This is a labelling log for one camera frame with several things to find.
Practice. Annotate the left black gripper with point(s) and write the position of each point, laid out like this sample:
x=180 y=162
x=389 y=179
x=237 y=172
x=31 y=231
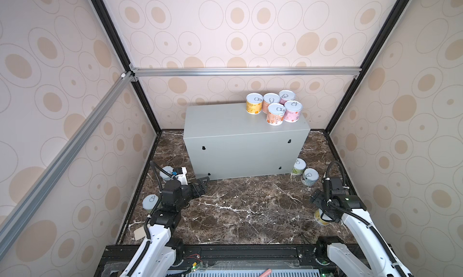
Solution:
x=198 y=193

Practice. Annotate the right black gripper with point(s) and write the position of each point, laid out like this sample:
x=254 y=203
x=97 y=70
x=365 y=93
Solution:
x=319 y=199

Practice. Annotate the yellow label can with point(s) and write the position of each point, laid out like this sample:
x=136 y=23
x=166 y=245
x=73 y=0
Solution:
x=254 y=102

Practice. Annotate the brown orange label can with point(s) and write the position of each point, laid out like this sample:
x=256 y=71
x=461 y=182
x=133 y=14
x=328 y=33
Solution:
x=275 y=114

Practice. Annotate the orange pink label can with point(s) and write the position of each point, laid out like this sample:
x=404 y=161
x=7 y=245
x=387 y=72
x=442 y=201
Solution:
x=269 y=98

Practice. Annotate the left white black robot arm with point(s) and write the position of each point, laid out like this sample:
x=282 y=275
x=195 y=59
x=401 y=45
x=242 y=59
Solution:
x=159 y=251

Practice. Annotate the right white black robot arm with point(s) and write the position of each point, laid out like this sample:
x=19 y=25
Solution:
x=382 y=261

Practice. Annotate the teal flat can right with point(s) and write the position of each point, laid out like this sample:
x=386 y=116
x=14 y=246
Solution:
x=310 y=177

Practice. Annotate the teal label can left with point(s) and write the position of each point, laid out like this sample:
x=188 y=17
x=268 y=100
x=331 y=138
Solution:
x=166 y=173

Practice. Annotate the grey metal cabinet box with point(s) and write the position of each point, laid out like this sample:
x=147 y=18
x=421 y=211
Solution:
x=224 y=141

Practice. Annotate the wooden spatula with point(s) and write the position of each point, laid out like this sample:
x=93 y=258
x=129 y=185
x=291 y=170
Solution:
x=139 y=234

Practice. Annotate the pink pen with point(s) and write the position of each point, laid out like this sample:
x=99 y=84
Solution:
x=267 y=273

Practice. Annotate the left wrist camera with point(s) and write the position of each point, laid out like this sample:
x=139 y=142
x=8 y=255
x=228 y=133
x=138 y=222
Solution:
x=179 y=173

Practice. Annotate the horizontal aluminium rail back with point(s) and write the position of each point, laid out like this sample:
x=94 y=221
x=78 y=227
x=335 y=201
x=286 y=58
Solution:
x=257 y=71

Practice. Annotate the diagonal aluminium rail left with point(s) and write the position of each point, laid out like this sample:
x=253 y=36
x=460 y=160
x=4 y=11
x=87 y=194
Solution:
x=34 y=198

